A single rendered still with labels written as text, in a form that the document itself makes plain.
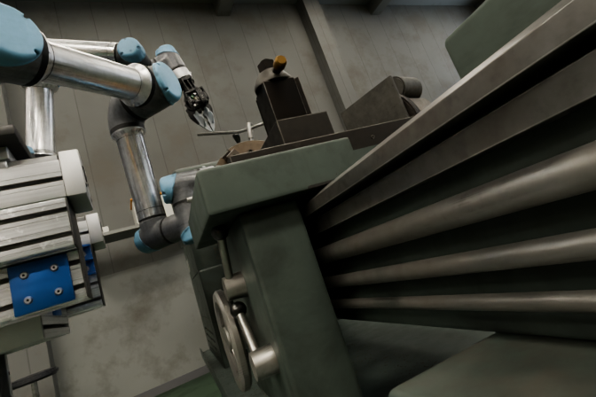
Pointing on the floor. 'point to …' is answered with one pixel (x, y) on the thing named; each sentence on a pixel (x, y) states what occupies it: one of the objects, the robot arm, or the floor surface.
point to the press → (386, 103)
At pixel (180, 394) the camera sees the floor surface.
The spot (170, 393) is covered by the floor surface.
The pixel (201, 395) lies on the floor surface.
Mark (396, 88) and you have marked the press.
